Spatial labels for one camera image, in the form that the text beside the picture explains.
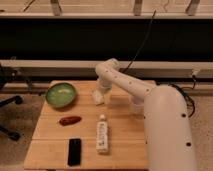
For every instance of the black smartphone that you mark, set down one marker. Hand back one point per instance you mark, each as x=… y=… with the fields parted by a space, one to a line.
x=74 y=152

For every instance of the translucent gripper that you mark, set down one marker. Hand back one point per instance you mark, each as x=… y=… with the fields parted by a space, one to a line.
x=104 y=93

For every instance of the green bowl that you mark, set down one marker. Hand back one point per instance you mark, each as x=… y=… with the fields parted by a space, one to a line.
x=60 y=95

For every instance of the white sponge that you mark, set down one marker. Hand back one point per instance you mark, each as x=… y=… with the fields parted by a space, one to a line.
x=97 y=97

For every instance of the red chili pepper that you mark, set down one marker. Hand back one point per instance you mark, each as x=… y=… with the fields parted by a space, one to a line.
x=65 y=121

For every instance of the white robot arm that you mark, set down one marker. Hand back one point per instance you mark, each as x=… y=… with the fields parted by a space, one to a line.
x=167 y=129

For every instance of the white plastic bottle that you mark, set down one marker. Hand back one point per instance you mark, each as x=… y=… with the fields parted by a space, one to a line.
x=102 y=144

